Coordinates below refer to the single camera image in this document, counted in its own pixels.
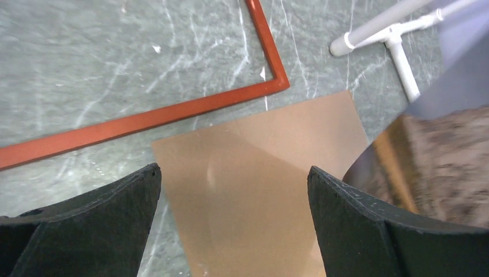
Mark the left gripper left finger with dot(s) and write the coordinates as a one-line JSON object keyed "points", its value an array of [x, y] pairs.
{"points": [[102, 232]]}

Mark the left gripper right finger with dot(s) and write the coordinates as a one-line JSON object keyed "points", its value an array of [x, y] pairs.
{"points": [[361, 235]]}

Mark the mountain photo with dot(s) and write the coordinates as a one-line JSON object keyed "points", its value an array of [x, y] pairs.
{"points": [[433, 158]]}

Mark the red wooden picture frame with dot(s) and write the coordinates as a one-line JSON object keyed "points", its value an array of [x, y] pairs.
{"points": [[56, 144]]}

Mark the brown fibreboard backing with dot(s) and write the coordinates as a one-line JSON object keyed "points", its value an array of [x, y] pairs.
{"points": [[238, 190]]}

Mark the white PVC pipe stand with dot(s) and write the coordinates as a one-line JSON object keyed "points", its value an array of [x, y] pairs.
{"points": [[385, 28]]}

